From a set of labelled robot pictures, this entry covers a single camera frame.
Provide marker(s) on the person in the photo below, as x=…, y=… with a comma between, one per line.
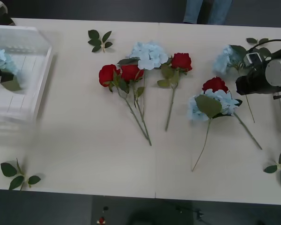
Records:
x=201, y=11

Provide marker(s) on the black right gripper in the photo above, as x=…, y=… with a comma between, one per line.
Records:
x=244, y=83

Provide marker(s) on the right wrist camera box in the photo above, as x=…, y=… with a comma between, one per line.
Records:
x=253, y=59

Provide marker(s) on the pale blue flower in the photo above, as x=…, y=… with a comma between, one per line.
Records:
x=150, y=55
x=222, y=61
x=224, y=98
x=0, y=58

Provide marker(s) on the red rose with stem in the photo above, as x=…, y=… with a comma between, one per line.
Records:
x=106, y=75
x=181, y=61
x=131, y=72
x=215, y=84

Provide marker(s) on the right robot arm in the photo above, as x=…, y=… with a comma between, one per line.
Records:
x=278, y=72

